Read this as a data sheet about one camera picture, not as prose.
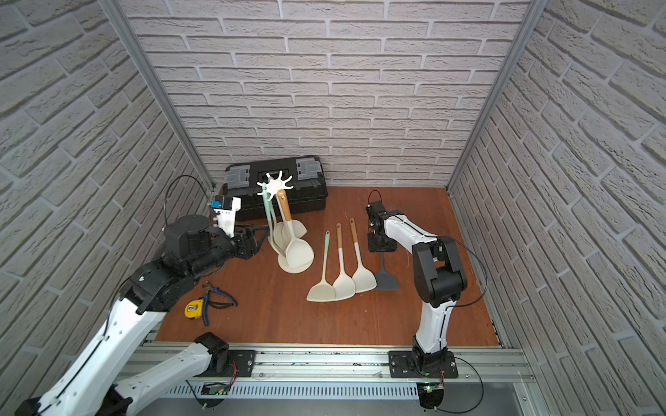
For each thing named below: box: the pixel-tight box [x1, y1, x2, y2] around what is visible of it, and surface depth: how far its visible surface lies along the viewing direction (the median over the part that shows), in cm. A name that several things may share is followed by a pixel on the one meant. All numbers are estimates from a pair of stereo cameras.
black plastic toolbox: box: [222, 155, 328, 221], surface depth 102 cm
